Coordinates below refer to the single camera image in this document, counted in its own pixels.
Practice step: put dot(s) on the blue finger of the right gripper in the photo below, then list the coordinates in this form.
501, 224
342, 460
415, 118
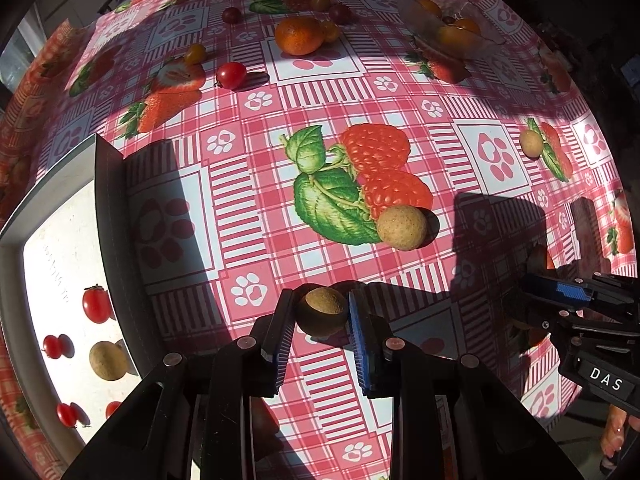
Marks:
610, 295

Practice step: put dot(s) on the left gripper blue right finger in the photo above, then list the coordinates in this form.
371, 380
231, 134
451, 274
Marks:
367, 335

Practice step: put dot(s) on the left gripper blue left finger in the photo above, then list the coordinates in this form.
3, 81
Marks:
273, 334

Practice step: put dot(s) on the tan longan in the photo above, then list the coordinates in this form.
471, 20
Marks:
322, 312
531, 143
403, 227

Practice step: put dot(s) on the red cherry tomato with stem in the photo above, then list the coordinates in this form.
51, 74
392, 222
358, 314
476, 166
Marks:
97, 305

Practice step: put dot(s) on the white plastic tray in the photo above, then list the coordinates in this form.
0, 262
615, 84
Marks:
70, 232

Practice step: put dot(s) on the red checkered strawberry tablecloth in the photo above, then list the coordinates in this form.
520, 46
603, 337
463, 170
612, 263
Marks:
237, 192

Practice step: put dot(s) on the red cherry tomato mid left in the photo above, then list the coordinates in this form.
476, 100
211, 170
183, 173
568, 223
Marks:
231, 75

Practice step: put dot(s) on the orange tomato in bowl front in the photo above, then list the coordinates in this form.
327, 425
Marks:
457, 41

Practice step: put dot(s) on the orange tomato in bowl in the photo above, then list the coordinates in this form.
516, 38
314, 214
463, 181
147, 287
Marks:
469, 25
431, 7
457, 41

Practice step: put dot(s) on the orange tomato in bowl right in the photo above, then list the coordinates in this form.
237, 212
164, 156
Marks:
469, 25

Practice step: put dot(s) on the yellow tomato on strawberry print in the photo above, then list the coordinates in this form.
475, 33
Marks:
196, 54

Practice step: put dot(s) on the clear glass fruit bowl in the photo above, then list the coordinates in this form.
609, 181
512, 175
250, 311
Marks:
424, 26

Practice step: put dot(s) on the large mandarin orange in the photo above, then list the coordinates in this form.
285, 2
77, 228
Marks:
299, 35

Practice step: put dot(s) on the orange tomato in bowl left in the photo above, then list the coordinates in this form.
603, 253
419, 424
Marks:
431, 7

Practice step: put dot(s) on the dark red cherry tomato far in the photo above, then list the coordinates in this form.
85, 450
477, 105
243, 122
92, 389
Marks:
231, 15

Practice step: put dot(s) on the dark red tomato far right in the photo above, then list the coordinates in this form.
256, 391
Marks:
341, 14

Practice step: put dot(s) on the yellow tomato far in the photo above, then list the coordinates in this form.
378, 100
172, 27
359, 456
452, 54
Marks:
321, 5

